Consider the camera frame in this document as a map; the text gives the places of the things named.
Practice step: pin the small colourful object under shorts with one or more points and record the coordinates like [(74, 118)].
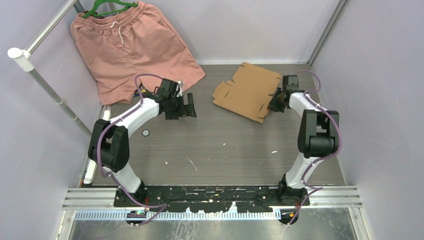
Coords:
[(141, 89)]

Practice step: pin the pink shorts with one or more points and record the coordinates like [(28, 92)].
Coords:
[(137, 47)]

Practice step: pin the slotted aluminium rail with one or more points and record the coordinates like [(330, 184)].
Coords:
[(139, 215)]

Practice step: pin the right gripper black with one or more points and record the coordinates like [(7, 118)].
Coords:
[(272, 105)]

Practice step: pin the brown cardboard box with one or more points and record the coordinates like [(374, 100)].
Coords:
[(249, 92)]

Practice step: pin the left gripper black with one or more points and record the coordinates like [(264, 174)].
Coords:
[(185, 110)]

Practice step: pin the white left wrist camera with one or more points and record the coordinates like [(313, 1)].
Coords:
[(179, 91)]

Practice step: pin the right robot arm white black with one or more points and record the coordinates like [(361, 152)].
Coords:
[(318, 137)]

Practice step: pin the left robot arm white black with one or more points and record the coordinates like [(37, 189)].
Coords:
[(109, 145)]

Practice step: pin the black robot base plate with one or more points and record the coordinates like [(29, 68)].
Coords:
[(247, 199)]

